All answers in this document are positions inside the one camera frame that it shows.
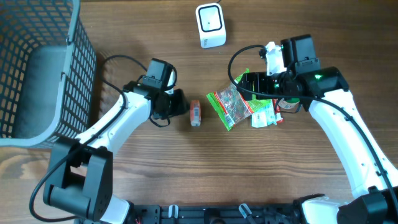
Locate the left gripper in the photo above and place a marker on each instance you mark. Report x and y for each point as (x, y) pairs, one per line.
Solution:
(173, 104)

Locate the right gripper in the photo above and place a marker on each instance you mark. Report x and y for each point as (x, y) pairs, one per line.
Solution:
(243, 84)

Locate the orange red tissue pack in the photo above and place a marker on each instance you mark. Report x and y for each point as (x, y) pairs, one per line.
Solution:
(195, 113)

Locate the red teal snack packet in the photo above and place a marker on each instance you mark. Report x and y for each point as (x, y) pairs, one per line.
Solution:
(264, 117)

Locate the green candy bag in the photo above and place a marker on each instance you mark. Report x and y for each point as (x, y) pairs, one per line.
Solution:
(231, 107)

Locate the green lidded white jar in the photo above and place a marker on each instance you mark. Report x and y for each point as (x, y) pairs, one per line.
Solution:
(288, 104)

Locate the red stick sachet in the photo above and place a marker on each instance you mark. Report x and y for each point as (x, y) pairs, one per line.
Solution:
(278, 116)

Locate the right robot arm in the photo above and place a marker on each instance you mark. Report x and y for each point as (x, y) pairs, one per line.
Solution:
(294, 71)

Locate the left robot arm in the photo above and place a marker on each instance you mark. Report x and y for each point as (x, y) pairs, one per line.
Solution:
(79, 179)

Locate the white barcode scanner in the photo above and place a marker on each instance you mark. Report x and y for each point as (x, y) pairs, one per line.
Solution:
(211, 26)

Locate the grey plastic mesh basket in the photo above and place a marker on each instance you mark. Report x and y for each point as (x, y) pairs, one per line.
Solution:
(48, 68)

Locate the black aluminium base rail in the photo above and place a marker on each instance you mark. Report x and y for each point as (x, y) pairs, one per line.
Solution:
(244, 213)

